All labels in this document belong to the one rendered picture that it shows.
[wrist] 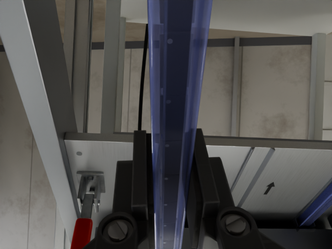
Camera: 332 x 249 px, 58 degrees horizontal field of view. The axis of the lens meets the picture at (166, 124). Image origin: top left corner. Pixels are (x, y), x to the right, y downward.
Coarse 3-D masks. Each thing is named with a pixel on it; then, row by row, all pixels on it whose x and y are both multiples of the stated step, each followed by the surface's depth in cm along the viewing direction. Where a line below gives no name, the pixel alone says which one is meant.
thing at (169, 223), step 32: (160, 0) 6; (192, 0) 6; (160, 32) 7; (192, 32) 7; (160, 64) 7; (192, 64) 7; (160, 96) 8; (192, 96) 8; (160, 128) 9; (192, 128) 9; (160, 160) 10; (192, 160) 10; (160, 192) 11; (160, 224) 13
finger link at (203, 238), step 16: (208, 160) 11; (192, 176) 10; (208, 176) 10; (224, 176) 11; (192, 192) 11; (208, 192) 10; (224, 192) 11; (192, 208) 11; (208, 208) 10; (192, 224) 11; (208, 224) 10; (192, 240) 11; (208, 240) 10; (272, 240) 9
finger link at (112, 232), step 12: (108, 216) 9; (120, 216) 9; (132, 216) 9; (108, 228) 9; (120, 228) 9; (132, 228) 9; (96, 240) 9; (108, 240) 9; (120, 240) 9; (132, 240) 9
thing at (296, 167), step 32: (96, 160) 30; (128, 160) 30; (224, 160) 31; (256, 160) 31; (288, 160) 31; (320, 160) 31; (256, 192) 36; (288, 192) 36; (320, 192) 36; (96, 224) 41; (256, 224) 42; (288, 224) 43; (320, 224) 43
